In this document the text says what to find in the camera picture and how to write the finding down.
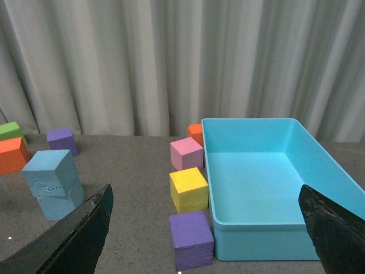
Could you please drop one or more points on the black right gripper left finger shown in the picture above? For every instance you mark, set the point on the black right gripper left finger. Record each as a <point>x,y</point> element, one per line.
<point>72,245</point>

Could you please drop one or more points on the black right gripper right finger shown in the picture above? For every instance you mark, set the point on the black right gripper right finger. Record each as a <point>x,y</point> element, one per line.
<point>337,234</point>

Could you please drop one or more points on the dented light blue foam block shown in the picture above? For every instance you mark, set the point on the dented light blue foam block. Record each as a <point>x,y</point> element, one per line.
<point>51,173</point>

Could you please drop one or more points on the smooth light blue foam block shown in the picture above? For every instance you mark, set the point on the smooth light blue foam block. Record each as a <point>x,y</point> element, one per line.
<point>57,207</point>

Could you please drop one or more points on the light blue plastic bin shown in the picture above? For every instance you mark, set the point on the light blue plastic bin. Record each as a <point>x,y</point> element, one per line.
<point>256,169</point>

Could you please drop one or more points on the far purple foam block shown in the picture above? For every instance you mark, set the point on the far purple foam block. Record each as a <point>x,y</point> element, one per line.
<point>62,139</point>

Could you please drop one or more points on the purple foam block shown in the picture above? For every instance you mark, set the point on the purple foam block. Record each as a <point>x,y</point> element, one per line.
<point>192,240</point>
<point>62,139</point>

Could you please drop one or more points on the left orange foam block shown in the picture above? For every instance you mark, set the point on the left orange foam block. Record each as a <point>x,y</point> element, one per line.
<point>14,155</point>

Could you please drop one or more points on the orange foam block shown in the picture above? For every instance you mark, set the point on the orange foam block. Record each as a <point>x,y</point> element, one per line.
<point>195,132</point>
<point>14,155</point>

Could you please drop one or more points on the near purple foam block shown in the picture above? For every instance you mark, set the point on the near purple foam block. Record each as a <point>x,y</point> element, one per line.
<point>192,240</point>

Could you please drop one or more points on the yellow foam block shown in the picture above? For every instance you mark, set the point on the yellow foam block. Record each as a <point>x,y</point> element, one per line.
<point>189,190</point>

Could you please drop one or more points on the green foam block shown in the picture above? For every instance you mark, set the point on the green foam block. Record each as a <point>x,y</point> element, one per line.
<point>10,131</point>

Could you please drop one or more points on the pink foam block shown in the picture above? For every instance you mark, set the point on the pink foam block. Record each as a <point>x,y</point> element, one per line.
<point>186,153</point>

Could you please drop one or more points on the far right orange foam block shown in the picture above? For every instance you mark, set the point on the far right orange foam block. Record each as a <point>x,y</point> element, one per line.
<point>195,132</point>

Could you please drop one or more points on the grey pleated curtain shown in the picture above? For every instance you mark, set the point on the grey pleated curtain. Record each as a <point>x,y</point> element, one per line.
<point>154,67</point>

